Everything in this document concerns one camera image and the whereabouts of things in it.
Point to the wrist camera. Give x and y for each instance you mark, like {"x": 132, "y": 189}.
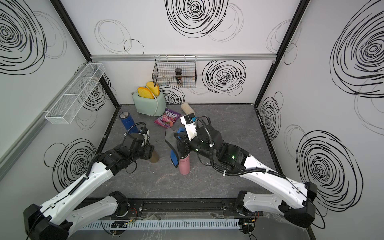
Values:
{"x": 189, "y": 122}
{"x": 145, "y": 133}

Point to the clear jar of oats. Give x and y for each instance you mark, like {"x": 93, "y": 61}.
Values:
{"x": 187, "y": 109}

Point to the blue and grey cloth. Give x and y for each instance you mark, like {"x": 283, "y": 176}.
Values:
{"x": 172, "y": 139}

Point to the purple candy bag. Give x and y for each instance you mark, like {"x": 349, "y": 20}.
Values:
{"x": 168, "y": 118}

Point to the gold thermos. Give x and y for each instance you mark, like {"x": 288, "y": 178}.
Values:
{"x": 155, "y": 157}

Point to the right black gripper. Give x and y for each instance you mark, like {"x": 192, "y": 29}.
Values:
{"x": 186, "y": 147}

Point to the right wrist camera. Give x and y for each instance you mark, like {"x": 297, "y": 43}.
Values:
{"x": 189, "y": 122}

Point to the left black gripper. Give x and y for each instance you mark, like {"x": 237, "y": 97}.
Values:
{"x": 149, "y": 149}

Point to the blue thermos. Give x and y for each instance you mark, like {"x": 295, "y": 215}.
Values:
{"x": 128, "y": 122}

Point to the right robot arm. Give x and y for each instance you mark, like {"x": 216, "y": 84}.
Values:
{"x": 291, "y": 199}

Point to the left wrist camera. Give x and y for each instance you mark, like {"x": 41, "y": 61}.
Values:
{"x": 145, "y": 133}

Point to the black wire basket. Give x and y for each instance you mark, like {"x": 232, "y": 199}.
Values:
{"x": 164, "y": 70}

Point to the dark spice bottle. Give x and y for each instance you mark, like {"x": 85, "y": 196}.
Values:
{"x": 179, "y": 77}

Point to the pink thermos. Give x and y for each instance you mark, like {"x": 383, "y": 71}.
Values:
{"x": 184, "y": 165}

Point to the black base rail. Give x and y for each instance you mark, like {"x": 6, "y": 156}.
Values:
{"x": 228, "y": 207}

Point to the yellow toast slice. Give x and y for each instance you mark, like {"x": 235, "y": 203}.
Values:
{"x": 154, "y": 88}
{"x": 145, "y": 93}

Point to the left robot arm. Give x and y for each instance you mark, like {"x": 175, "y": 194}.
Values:
{"x": 59, "y": 217}

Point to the white mesh wall shelf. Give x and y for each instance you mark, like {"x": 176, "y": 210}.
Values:
{"x": 83, "y": 93}

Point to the front yellow toast slice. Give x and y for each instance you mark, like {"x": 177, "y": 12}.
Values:
{"x": 145, "y": 93}

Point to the rear yellow toast slice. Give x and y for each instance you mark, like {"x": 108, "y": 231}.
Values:
{"x": 154, "y": 88}

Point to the white slotted cable duct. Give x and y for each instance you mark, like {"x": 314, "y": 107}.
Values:
{"x": 196, "y": 224}

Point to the mint green toaster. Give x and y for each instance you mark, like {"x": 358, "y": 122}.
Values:
{"x": 151, "y": 107}

